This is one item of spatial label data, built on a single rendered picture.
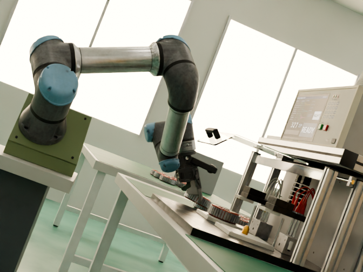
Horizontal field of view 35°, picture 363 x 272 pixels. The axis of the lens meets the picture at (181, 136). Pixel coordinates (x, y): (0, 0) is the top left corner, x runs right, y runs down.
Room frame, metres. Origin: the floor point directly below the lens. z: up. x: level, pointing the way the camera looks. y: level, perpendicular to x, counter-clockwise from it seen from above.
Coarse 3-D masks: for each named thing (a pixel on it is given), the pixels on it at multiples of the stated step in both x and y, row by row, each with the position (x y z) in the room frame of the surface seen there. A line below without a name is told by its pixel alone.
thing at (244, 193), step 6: (246, 186) 2.04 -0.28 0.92; (246, 192) 2.02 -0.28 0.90; (252, 192) 2.00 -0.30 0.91; (258, 192) 2.01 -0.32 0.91; (240, 198) 2.00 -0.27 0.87; (246, 198) 2.00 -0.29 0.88; (252, 198) 2.00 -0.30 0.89; (258, 198) 2.01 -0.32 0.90; (264, 198) 2.01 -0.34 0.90; (264, 204) 2.01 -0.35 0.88; (264, 216) 2.05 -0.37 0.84
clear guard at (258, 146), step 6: (222, 132) 2.03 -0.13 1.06; (204, 138) 2.07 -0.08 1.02; (210, 138) 2.02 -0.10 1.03; (222, 138) 1.92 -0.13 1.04; (228, 138) 1.87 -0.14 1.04; (234, 138) 2.03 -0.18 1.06; (240, 138) 1.92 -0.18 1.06; (246, 138) 1.89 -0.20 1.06; (210, 144) 1.92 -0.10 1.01; (216, 144) 1.87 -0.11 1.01; (246, 144) 2.10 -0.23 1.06; (252, 144) 1.98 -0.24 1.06; (258, 144) 1.89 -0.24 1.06; (264, 150) 2.05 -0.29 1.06; (270, 150) 1.94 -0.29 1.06; (276, 156) 2.12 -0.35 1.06; (282, 156) 2.00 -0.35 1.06; (288, 156) 1.92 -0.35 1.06; (300, 162) 1.97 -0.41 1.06; (306, 162) 1.93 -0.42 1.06
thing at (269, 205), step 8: (272, 200) 1.79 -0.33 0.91; (280, 200) 1.77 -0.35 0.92; (264, 208) 1.77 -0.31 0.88; (272, 208) 1.77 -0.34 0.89; (280, 208) 1.77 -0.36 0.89; (288, 208) 1.78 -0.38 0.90; (296, 216) 1.78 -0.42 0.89; (304, 216) 1.79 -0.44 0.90; (296, 224) 1.81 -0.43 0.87; (288, 232) 1.83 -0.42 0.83; (296, 232) 1.79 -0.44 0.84
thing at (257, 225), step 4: (252, 220) 2.08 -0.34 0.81; (256, 220) 2.05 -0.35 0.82; (260, 220) 2.07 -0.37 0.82; (252, 224) 2.07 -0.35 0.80; (256, 224) 2.04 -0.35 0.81; (260, 224) 2.01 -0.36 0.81; (264, 224) 2.02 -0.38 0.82; (268, 224) 2.03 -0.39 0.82; (252, 228) 2.05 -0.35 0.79; (256, 228) 2.02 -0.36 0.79; (260, 228) 2.01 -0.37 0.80; (264, 228) 2.02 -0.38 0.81; (268, 228) 2.02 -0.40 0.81; (252, 232) 2.04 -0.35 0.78; (256, 232) 2.01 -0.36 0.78; (260, 232) 2.02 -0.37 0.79; (264, 232) 2.02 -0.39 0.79; (268, 232) 2.02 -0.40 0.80; (260, 236) 2.02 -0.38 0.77; (264, 236) 2.02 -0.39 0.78; (268, 236) 2.02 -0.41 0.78
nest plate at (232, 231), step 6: (216, 222) 1.83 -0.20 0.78; (222, 228) 1.76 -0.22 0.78; (228, 228) 1.77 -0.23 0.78; (234, 228) 1.85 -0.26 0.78; (228, 234) 1.70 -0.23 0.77; (234, 234) 1.70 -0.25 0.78; (240, 234) 1.72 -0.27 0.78; (246, 240) 1.71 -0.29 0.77; (252, 240) 1.71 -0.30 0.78; (258, 240) 1.75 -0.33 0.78; (264, 246) 1.72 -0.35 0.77; (270, 246) 1.73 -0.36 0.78
